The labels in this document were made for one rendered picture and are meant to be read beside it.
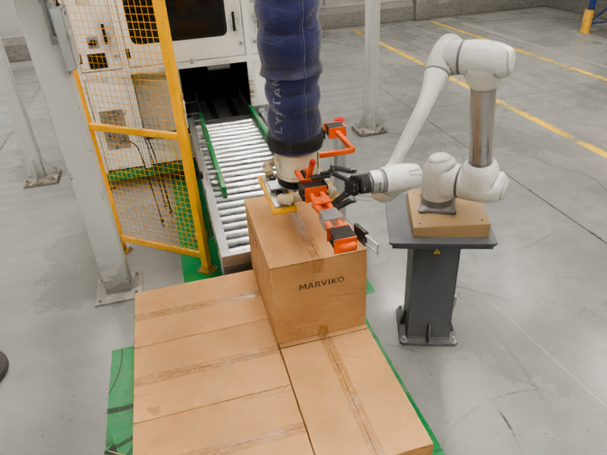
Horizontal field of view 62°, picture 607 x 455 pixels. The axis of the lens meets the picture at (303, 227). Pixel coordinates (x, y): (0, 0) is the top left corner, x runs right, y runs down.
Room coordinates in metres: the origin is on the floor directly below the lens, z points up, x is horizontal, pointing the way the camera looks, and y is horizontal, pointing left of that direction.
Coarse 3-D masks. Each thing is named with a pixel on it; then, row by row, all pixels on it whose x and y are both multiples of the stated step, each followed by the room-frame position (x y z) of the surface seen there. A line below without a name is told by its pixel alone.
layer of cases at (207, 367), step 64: (192, 320) 1.77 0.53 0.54; (256, 320) 1.74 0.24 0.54; (192, 384) 1.40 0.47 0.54; (256, 384) 1.38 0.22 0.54; (320, 384) 1.36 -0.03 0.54; (384, 384) 1.34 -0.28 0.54; (192, 448) 1.11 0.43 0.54; (256, 448) 1.10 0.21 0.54; (320, 448) 1.08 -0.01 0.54; (384, 448) 1.07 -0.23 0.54
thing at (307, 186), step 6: (300, 180) 1.70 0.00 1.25; (306, 180) 1.71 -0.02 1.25; (318, 180) 1.72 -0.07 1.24; (300, 186) 1.66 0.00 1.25; (306, 186) 1.67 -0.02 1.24; (312, 186) 1.67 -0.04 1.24; (318, 186) 1.64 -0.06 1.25; (324, 186) 1.64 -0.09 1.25; (300, 192) 1.67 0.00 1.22; (306, 192) 1.63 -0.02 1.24; (312, 192) 1.63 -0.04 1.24; (318, 192) 1.64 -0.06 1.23; (324, 192) 1.64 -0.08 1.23; (306, 198) 1.63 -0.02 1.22
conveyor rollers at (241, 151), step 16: (208, 128) 4.27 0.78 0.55; (224, 128) 4.29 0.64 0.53; (240, 128) 4.24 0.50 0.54; (256, 128) 4.19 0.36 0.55; (224, 144) 3.86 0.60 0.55; (240, 144) 3.87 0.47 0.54; (256, 144) 3.83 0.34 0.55; (208, 160) 3.63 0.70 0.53; (224, 160) 3.57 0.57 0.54; (240, 160) 3.60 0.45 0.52; (256, 160) 3.54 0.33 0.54; (224, 176) 3.30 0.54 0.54; (240, 176) 3.25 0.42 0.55; (256, 176) 3.26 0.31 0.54; (240, 192) 3.05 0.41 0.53; (256, 192) 3.00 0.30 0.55; (224, 208) 2.84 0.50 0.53; (240, 208) 2.80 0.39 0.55; (224, 224) 2.66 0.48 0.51; (240, 224) 2.60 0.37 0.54; (240, 240) 2.42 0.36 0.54
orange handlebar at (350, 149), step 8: (344, 136) 2.15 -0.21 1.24; (344, 144) 2.10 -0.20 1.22; (328, 152) 1.99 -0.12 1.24; (336, 152) 1.99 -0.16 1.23; (344, 152) 2.00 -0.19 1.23; (352, 152) 2.01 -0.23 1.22; (296, 176) 1.80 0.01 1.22; (320, 192) 1.63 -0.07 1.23; (312, 200) 1.58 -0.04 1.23; (320, 200) 1.56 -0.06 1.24; (328, 200) 1.56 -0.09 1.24; (320, 208) 1.52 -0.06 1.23; (328, 208) 1.53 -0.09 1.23; (328, 224) 1.41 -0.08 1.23; (344, 248) 1.28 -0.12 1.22; (352, 248) 1.28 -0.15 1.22
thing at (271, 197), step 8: (264, 176) 2.03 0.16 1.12; (272, 176) 1.98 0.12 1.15; (264, 184) 1.96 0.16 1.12; (264, 192) 1.90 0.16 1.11; (272, 192) 1.87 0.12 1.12; (280, 192) 1.82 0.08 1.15; (288, 192) 1.87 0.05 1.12; (272, 200) 1.81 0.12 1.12; (272, 208) 1.75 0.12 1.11; (280, 208) 1.75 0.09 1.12; (288, 208) 1.75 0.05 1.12; (296, 208) 1.75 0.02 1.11
